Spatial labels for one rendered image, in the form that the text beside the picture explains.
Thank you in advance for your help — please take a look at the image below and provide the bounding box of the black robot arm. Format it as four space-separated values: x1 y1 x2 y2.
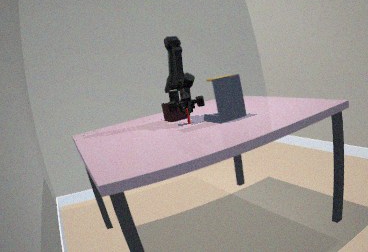
164 36 195 102

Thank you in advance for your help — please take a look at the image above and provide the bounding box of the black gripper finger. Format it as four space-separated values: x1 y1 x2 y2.
188 101 195 116
178 102 187 116

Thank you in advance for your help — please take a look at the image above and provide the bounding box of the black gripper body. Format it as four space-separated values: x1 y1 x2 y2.
168 90 205 112

